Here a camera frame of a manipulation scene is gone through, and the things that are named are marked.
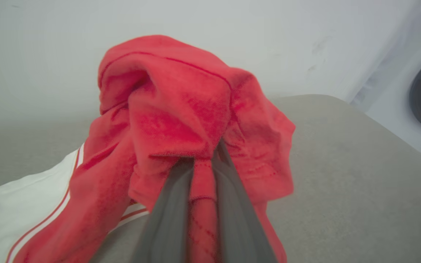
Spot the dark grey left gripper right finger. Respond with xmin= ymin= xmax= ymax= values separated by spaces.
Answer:
xmin=212 ymin=140 xmax=277 ymax=263

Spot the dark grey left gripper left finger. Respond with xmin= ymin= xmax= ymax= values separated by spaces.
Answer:
xmin=132 ymin=157 xmax=195 ymax=263

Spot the red and white basketball jersey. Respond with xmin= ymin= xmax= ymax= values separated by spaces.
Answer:
xmin=0 ymin=35 xmax=296 ymax=263

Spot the white washing machine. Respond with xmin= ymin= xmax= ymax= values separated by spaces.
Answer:
xmin=349 ymin=0 xmax=421 ymax=169

